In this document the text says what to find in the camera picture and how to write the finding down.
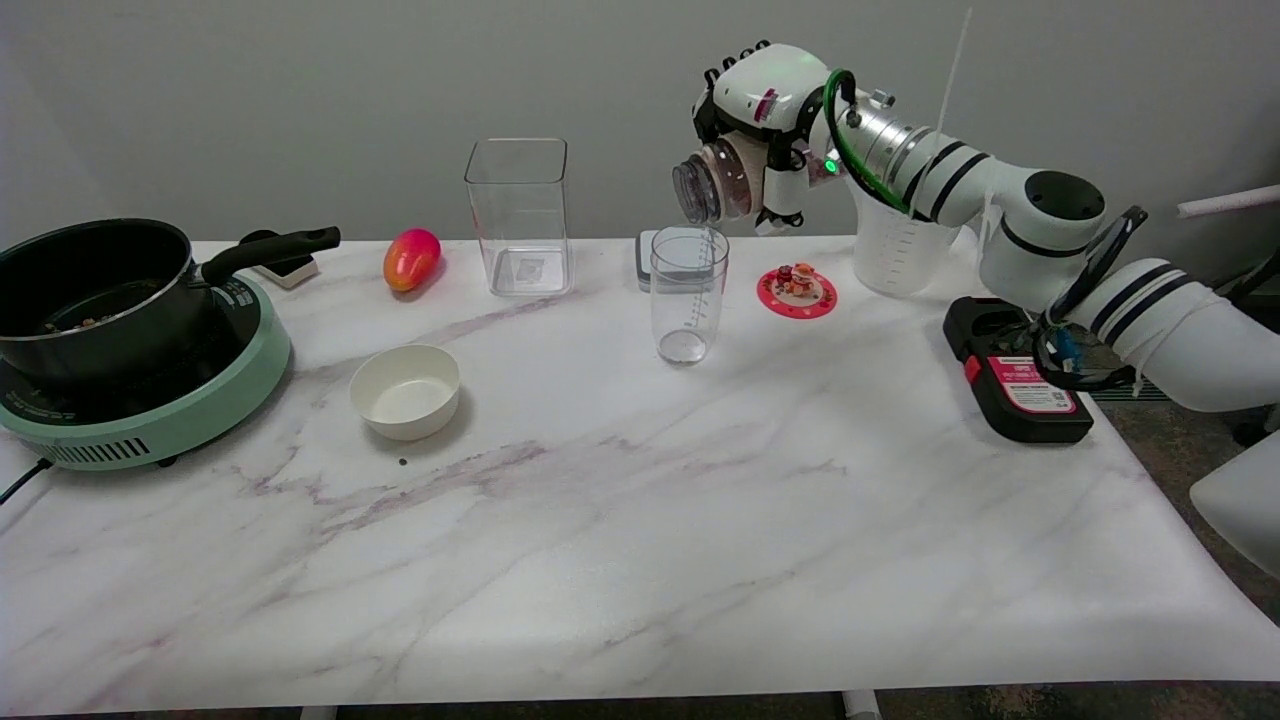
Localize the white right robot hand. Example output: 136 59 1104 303
692 40 839 237

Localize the clear plastic bottle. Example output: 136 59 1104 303
672 135 767 226

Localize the large translucent measuring jug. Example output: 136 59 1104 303
848 178 979 299

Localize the tall clear measuring cup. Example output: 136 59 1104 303
650 226 730 366

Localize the pink coaster with toy figure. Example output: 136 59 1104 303
757 263 838 320

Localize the small grey white scale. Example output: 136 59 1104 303
637 230 717 293

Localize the clear square storage container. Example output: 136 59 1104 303
464 138 576 298

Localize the black box with red label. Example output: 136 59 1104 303
942 295 1095 445

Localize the pink orange mango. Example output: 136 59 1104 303
383 228 442 293

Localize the white bowl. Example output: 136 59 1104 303
349 344 462 442

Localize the white rod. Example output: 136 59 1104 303
1177 185 1280 220

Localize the white black power adapter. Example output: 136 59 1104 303
240 230 321 291

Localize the green induction cooker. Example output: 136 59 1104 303
0 272 293 472

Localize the black saucepan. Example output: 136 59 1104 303
0 218 342 387

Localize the black power cable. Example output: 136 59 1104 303
0 458 51 506

